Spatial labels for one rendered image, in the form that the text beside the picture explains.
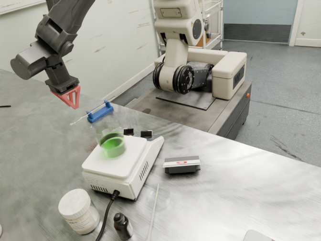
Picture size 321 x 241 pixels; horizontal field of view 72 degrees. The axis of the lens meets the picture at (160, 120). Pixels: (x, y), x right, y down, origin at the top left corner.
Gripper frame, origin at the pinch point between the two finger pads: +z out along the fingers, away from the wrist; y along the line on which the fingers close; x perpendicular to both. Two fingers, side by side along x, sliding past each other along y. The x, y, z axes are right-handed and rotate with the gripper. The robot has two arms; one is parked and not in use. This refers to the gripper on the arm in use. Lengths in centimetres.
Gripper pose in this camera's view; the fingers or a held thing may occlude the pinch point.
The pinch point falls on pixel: (72, 104)
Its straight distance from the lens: 77.4
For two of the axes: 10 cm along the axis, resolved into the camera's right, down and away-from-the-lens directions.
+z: 1.6, 7.8, 6.0
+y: 7.4, 3.1, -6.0
